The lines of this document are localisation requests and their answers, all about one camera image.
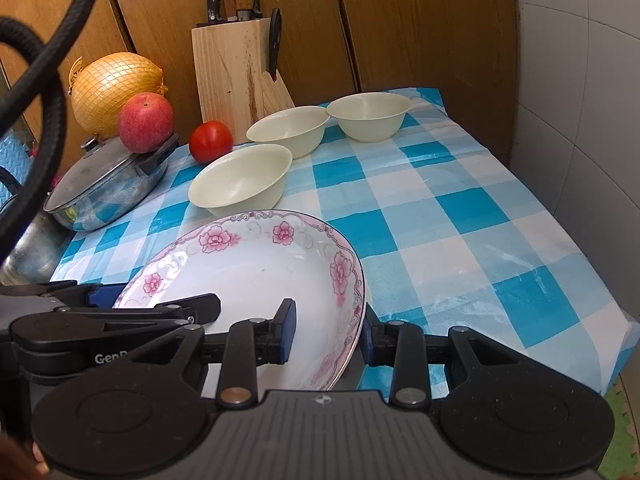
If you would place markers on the red tomato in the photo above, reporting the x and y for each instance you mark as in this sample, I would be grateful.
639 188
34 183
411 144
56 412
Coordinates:
211 141

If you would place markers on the steel pot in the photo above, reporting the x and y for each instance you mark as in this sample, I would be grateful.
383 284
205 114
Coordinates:
110 200

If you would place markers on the green foam mat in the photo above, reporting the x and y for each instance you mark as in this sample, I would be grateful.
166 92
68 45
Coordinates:
625 435

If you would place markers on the pomelo in yellow net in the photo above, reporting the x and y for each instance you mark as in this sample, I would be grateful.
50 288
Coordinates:
110 90

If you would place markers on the glass pot lid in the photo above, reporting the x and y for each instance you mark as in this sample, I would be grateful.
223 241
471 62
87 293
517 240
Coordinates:
95 175

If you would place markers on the blue white checkered tablecloth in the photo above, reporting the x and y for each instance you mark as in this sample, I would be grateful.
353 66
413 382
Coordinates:
450 210

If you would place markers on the steel kettle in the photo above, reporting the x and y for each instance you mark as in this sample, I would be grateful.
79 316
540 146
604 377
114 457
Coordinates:
35 250

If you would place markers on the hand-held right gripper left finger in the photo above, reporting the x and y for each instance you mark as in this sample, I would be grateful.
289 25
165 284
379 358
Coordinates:
284 332

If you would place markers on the wooden knife block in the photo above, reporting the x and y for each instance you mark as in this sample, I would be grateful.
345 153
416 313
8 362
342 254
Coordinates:
225 75

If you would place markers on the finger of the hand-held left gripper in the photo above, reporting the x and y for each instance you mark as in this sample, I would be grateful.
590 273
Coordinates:
105 294
200 307

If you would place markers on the red apple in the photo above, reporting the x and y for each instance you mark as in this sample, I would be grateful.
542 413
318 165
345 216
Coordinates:
145 122

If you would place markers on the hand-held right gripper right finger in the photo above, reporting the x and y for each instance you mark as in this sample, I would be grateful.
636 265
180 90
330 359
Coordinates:
366 345

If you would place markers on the blue foam mat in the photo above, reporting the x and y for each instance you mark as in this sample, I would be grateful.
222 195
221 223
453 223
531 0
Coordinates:
15 155

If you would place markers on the pink floral deep plate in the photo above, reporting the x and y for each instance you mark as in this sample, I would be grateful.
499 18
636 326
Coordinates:
260 270

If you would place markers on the cream bowl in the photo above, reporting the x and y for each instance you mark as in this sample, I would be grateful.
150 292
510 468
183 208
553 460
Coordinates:
290 130
370 115
235 175

